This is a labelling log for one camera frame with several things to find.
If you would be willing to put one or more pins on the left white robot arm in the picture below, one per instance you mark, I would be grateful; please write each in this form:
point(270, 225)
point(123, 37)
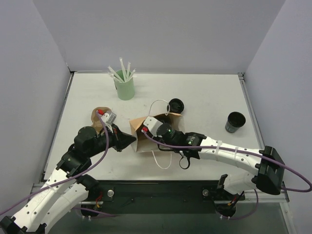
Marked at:
point(68, 184)

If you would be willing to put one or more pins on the brown cardboard cup carrier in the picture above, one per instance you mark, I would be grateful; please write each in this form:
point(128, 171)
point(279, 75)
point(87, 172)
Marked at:
point(96, 124)

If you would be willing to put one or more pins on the brown paper bag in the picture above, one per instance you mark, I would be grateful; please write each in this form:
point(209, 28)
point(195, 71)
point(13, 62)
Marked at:
point(144, 145)

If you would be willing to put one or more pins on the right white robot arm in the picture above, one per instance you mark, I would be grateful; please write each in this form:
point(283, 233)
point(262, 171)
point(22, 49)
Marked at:
point(263, 169)

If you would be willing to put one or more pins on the wrapped straw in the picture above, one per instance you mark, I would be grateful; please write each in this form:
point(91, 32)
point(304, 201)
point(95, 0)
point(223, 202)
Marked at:
point(123, 69)
point(113, 76)
point(115, 73)
point(128, 71)
point(132, 74)

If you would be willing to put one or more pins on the aluminium frame rail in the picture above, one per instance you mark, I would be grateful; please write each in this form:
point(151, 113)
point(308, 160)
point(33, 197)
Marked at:
point(250, 196)

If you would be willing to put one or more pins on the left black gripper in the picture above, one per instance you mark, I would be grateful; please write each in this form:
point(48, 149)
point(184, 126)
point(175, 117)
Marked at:
point(117, 138)

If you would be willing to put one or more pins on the green straw holder cup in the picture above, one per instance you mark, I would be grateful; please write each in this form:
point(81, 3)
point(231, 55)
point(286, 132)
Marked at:
point(125, 91)

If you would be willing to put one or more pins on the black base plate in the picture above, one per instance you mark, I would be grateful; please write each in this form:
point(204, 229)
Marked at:
point(120, 197)

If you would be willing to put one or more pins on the stack of black lids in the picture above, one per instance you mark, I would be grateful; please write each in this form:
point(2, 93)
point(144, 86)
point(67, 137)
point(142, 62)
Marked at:
point(175, 106)

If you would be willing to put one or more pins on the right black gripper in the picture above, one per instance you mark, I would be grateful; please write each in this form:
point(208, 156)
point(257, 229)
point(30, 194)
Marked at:
point(160, 130)

